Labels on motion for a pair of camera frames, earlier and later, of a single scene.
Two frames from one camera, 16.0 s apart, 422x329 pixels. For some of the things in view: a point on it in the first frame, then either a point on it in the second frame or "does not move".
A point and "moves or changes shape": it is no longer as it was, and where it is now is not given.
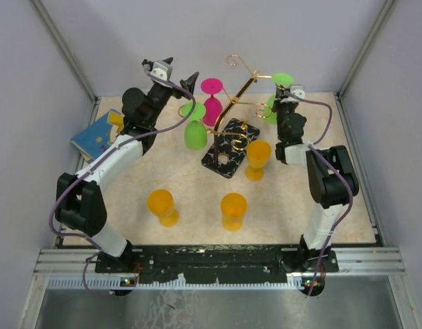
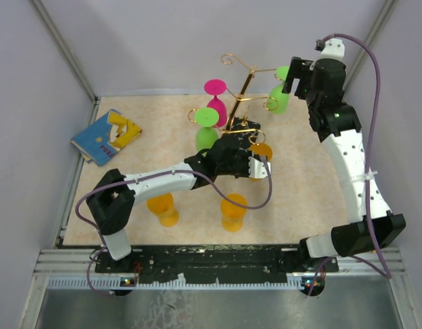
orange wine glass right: x=258 y=153 does not move
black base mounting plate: x=226 y=263 does not move
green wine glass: x=195 y=136 → x=206 y=136
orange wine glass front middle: x=233 y=208 does not move
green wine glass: x=281 y=79 moves or changes shape
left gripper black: x=188 y=83 → x=246 y=156
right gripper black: x=279 y=96 → x=299 y=68
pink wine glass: x=214 y=107 does not move
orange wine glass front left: x=160 y=202 does not move
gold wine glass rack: x=231 y=139 → x=240 y=98
